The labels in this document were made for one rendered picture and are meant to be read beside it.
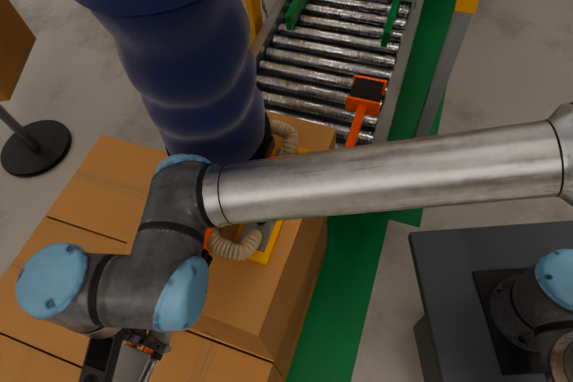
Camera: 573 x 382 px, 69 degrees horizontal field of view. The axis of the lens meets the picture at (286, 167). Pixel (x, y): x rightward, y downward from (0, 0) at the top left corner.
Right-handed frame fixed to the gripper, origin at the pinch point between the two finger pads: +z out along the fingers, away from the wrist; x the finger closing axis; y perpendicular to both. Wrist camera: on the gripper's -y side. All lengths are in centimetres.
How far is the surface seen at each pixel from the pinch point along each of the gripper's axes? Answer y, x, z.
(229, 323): 10.4, -10.3, 12.5
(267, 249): 28.5, -12.5, 10.2
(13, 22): 98, 139, 29
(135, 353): -2.1, 0.4, -2.3
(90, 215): 34, 66, 52
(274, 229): 33.8, -12.3, 10.2
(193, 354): 3, 7, 52
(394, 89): 122, -28, 48
